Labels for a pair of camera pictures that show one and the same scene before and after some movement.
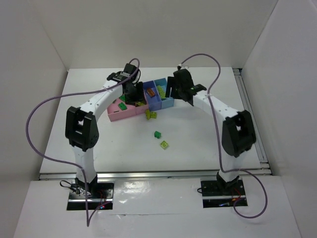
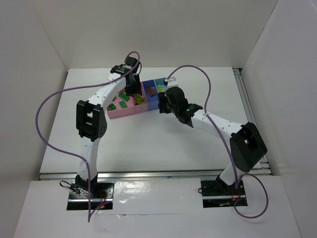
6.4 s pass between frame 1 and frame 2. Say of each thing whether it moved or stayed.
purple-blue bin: stayed
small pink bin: stayed
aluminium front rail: stayed
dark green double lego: moved
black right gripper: moved
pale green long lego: stayed
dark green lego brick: moved
